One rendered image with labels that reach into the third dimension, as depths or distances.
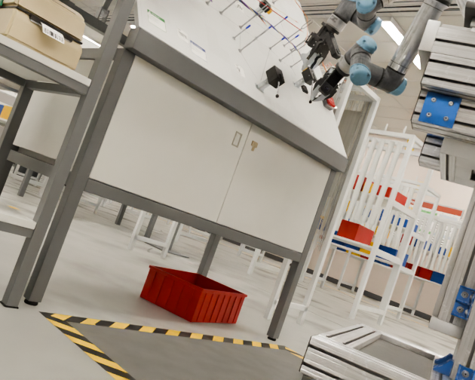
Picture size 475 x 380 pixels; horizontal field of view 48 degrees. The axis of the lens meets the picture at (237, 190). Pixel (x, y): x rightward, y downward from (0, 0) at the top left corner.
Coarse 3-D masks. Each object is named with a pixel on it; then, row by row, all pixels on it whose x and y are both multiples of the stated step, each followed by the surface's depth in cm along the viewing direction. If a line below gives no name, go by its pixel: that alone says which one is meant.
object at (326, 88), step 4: (332, 72) 210; (336, 72) 210; (332, 76) 209; (336, 76) 210; (340, 76) 210; (328, 80) 209; (332, 80) 209; (336, 80) 210; (340, 80) 210; (324, 84) 208; (328, 84) 209; (332, 84) 209; (336, 84) 209; (320, 88) 208; (324, 88) 208; (328, 88) 208; (332, 88) 209; (320, 92) 210; (324, 92) 208; (328, 92) 208; (324, 96) 210
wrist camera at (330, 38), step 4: (328, 32) 221; (328, 36) 221; (332, 36) 222; (328, 40) 221; (332, 40) 220; (328, 44) 220; (332, 44) 219; (336, 44) 222; (332, 48) 219; (336, 48) 219; (332, 52) 219; (336, 52) 218; (340, 52) 220; (332, 56) 219; (336, 56) 219; (340, 56) 220
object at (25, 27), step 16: (0, 0) 141; (16, 0) 136; (32, 0) 139; (48, 0) 143; (0, 16) 139; (16, 16) 135; (32, 16) 137; (48, 16) 142; (64, 16) 146; (80, 16) 152; (0, 32) 136; (16, 32) 135; (32, 32) 138; (64, 32) 145; (80, 32) 150; (32, 48) 140; (48, 48) 142; (64, 48) 145; (80, 48) 149; (64, 64) 147
